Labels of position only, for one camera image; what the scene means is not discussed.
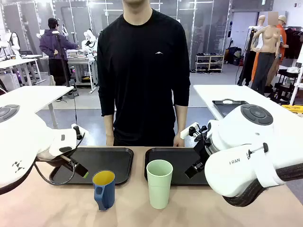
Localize long white side table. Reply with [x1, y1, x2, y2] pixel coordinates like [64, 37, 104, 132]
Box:
[193, 84, 303, 140]

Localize mannequin in orange clothes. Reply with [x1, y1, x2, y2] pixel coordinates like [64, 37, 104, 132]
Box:
[276, 15, 290, 66]

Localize blue mug yellow inside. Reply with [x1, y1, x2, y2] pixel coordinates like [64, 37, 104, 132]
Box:
[92, 170, 116, 211]

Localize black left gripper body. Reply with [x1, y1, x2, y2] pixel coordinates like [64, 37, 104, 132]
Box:
[36, 148, 79, 166]

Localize black wheeled cart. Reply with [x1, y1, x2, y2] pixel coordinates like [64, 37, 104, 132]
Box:
[269, 67, 300, 105]

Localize person's right forearm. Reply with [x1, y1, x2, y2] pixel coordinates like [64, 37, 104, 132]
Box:
[103, 113, 115, 140]

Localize yellow floor object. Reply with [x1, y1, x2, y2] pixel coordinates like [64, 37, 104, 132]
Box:
[281, 104, 303, 117]

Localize person in purple hoodie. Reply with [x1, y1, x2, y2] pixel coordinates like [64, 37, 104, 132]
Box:
[39, 17, 79, 87]

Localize background white desk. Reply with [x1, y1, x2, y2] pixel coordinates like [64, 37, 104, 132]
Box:
[0, 54, 46, 86]

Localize person's left forearm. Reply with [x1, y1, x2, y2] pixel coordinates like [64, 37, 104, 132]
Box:
[174, 105, 188, 137]

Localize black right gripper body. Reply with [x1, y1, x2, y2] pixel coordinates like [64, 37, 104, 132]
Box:
[193, 139, 213, 166]

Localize rack of dark clothes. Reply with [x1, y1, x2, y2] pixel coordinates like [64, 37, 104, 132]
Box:
[283, 26, 303, 60]

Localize dark grey handled tray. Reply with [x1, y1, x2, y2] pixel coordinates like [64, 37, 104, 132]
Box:
[212, 99, 250, 119]

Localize bare mannequin grey trousers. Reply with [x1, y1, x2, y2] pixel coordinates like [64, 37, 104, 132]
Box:
[250, 11, 284, 95]

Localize person's left hand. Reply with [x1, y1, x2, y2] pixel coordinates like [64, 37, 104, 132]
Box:
[173, 134, 186, 148]

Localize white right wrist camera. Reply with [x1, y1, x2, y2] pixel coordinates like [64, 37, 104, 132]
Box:
[180, 122, 200, 140]

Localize black plastic serving tray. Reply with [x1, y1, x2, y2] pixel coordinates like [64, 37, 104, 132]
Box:
[49, 147, 134, 186]
[144, 148, 214, 186]

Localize person in black shirt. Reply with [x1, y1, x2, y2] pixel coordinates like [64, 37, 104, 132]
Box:
[97, 0, 191, 147]

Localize black camera pole stand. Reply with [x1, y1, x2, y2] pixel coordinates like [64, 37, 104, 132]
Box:
[52, 30, 79, 87]

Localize background white workbench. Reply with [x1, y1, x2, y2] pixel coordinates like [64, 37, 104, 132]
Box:
[39, 49, 98, 94]

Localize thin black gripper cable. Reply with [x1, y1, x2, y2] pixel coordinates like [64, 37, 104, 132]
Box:
[34, 132, 86, 185]

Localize tall pale green cup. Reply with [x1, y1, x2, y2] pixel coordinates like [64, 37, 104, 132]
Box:
[146, 159, 174, 210]

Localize white shoe rack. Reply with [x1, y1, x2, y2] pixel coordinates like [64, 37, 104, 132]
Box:
[195, 53, 225, 74]

